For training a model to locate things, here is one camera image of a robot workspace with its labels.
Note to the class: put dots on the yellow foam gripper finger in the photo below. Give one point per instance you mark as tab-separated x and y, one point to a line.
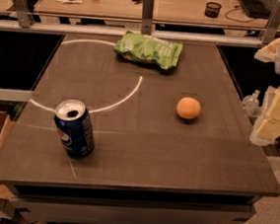
268	52
266	129

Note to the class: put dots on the clear plastic bottle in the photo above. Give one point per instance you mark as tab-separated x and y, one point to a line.
250	103

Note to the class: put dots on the black keyboard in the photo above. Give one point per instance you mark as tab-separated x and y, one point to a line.
255	9

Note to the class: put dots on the black mesh pen cup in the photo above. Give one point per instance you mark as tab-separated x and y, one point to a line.
212	9

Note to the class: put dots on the orange fruit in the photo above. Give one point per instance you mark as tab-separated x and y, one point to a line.
188	108

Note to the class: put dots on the green chip bag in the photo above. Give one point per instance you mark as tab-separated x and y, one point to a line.
149	49

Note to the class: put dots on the blue Pepsi can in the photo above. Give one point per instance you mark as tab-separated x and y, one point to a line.
74	127

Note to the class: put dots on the grey metal bracket right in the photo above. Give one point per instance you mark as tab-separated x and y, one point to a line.
267	35

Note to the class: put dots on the grey metal bracket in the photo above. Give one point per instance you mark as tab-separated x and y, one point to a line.
25	18
147	16
267	35

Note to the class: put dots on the grey metal bracket middle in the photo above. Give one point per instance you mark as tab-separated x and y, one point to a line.
147	16

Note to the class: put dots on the grey metal bracket left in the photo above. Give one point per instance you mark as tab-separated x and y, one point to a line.
25	18

